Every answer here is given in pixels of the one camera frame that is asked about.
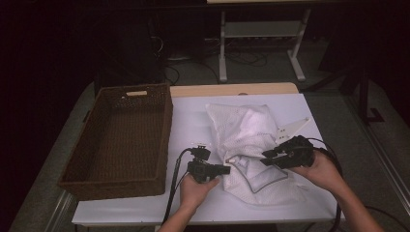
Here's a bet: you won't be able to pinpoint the black metal stand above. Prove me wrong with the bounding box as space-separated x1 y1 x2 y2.
317 42 386 125

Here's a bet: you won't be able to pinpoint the white board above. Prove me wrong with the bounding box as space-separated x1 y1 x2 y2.
71 93 349 226

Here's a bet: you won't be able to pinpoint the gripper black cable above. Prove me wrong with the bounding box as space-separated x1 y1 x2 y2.
305 137 410 232
161 147 195 225

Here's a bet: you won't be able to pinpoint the person's right hand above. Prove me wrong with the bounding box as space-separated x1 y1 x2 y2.
289 150 348 194

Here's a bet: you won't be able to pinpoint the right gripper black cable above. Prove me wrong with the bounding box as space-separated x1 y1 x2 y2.
305 137 410 232

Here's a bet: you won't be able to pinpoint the person's left hand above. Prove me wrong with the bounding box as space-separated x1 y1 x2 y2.
178 175 221 210

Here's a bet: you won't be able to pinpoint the brown wicker basket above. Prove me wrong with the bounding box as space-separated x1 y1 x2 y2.
57 82 174 201

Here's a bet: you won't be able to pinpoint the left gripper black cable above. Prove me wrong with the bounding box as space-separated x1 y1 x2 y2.
161 147 195 225

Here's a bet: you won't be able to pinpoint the white metal desk frame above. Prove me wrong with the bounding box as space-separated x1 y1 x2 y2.
206 0 312 83

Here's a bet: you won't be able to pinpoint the black floor cables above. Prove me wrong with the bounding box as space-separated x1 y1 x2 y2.
225 49 269 69

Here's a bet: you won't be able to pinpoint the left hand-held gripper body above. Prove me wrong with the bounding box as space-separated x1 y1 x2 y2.
187 142 215 185

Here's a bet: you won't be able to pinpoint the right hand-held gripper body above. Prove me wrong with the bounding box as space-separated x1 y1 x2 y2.
275 116 316 170

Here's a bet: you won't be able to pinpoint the white mesh laundry bag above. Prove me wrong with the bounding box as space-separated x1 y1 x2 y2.
205 102 308 206

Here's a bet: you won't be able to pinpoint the white shirt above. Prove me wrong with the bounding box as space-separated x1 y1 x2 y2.
229 109 288 194

